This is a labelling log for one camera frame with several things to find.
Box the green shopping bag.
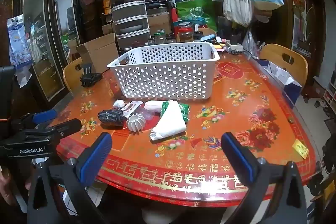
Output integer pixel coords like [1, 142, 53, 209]
[176, 0, 218, 33]

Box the dark grey sock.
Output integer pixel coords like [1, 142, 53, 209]
[97, 108, 124, 126]

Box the white power strip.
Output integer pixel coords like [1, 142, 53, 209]
[226, 41, 245, 53]

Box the blue and white plastic bag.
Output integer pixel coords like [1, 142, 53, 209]
[7, 14, 33, 88]

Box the white ribbed pumpkin-shaped object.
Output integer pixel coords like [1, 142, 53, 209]
[126, 113, 146, 132]

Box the green tissue packet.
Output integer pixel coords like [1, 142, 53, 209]
[160, 101, 191, 123]

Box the red floral tablecloth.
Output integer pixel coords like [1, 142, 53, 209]
[54, 49, 316, 208]

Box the wooden chair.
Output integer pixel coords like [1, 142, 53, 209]
[259, 43, 308, 88]
[62, 56, 86, 93]

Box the person's left hand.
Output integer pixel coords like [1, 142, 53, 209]
[0, 166, 13, 205]

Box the white perforated plastic basket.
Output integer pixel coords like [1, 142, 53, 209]
[107, 42, 221, 100]

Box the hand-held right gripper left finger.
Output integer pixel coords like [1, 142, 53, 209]
[26, 132, 113, 224]

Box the clear glass jar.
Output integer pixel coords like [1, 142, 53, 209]
[154, 29, 166, 45]

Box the blue and white paper bag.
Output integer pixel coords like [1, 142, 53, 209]
[256, 58, 302, 109]

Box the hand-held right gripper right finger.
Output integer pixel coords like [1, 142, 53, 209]
[221, 132, 308, 224]

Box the glass jar with red neck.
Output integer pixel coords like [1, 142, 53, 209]
[176, 22, 194, 42]

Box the white packet with red print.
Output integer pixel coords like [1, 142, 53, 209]
[122, 101, 144, 118]

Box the yellow paper note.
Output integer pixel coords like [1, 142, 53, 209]
[292, 138, 310, 160]

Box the stacked food cover tower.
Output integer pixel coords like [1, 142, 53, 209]
[107, 0, 152, 53]

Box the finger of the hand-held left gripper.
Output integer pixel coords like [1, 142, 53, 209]
[26, 109, 58, 125]
[25, 118, 82, 139]

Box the clear hanging plastic bag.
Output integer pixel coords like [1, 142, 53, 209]
[241, 29, 257, 59]

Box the dark wooden mirrored cabinet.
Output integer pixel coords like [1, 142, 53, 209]
[0, 0, 110, 107]

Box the white cloth pack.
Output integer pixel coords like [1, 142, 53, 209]
[150, 99, 188, 142]

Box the open cardboard box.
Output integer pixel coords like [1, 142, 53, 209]
[75, 33, 120, 73]

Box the closed cardboard box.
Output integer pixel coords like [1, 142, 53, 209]
[147, 12, 173, 35]

